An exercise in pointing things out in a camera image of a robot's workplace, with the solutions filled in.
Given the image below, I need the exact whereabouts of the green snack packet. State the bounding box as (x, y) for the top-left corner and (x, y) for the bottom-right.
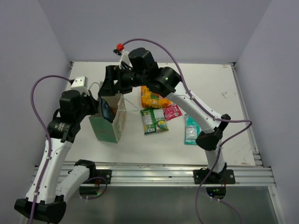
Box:
(140, 108), (169, 135)

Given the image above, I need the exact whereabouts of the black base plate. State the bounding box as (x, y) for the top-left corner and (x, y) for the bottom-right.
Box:
(83, 169), (112, 186)
(193, 168), (236, 184)

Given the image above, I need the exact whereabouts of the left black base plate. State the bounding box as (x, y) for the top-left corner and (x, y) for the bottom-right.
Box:
(83, 169), (112, 186)

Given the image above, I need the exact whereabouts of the teal candy packet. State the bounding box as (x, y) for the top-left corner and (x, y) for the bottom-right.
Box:
(184, 114), (201, 145)

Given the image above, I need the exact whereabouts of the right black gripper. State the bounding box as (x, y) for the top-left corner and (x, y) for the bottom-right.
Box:
(98, 65), (148, 96)

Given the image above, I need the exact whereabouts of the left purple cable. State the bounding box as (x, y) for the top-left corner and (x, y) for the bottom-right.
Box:
(27, 74), (73, 224)

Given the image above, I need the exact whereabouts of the purple cable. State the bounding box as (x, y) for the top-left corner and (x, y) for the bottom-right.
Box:
(27, 74), (73, 224)
(122, 38), (253, 224)

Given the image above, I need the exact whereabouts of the green paper bag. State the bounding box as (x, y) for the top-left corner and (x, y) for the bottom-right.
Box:
(89, 93), (139, 143)

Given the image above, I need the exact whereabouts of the pink snack packet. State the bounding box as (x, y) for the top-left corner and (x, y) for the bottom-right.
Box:
(163, 103), (182, 121)

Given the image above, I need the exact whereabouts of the aluminium mounting rail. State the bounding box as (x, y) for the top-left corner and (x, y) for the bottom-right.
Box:
(34, 161), (276, 187)

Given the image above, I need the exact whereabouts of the dark blue chips packet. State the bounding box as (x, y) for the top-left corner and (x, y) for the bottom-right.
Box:
(100, 97), (115, 123)

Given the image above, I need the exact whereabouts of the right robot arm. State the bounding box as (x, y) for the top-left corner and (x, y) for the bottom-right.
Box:
(98, 48), (230, 183)

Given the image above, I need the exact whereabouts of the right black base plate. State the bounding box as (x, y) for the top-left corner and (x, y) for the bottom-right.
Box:
(193, 168), (236, 184)

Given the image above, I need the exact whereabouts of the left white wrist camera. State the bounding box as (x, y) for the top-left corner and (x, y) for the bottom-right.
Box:
(70, 76), (89, 95)

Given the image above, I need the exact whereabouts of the orange yellow snack packet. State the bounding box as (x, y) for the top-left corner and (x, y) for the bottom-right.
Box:
(141, 86), (172, 108)

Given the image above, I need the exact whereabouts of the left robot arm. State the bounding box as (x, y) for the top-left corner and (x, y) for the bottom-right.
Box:
(14, 90), (99, 224)

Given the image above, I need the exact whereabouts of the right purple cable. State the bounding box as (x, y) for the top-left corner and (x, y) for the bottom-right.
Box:
(122, 38), (253, 224)

